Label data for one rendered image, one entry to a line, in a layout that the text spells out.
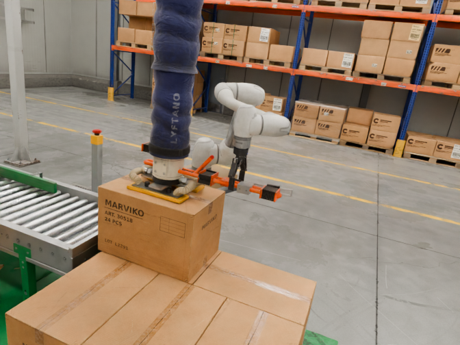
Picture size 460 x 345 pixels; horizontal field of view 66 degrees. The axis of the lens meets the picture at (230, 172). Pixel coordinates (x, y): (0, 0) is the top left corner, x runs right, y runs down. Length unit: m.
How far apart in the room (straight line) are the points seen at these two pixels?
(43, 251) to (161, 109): 1.09
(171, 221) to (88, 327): 0.59
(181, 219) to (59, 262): 0.80
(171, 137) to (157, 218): 0.43
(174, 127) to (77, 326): 1.01
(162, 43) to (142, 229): 0.96
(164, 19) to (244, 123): 0.61
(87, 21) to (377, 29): 9.31
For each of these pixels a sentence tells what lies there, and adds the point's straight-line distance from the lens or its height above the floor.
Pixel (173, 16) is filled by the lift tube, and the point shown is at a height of 1.85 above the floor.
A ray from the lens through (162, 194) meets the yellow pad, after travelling 1.91.
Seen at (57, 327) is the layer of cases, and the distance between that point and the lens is 1.77.
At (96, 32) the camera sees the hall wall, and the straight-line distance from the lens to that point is 13.59.
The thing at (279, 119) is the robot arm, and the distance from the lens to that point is 1.78.
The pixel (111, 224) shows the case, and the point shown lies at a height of 0.74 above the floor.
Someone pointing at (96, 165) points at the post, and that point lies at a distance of 2.99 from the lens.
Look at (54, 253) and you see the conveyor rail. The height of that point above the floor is 0.53.
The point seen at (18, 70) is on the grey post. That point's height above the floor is 1.22.
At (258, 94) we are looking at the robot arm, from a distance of 2.27.
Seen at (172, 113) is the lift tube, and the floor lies 1.39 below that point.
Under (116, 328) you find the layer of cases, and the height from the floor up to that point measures 0.54.
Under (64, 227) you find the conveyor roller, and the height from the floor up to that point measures 0.54.
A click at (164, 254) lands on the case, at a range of 1.96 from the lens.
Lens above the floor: 1.70
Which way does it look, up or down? 18 degrees down
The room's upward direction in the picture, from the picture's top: 7 degrees clockwise
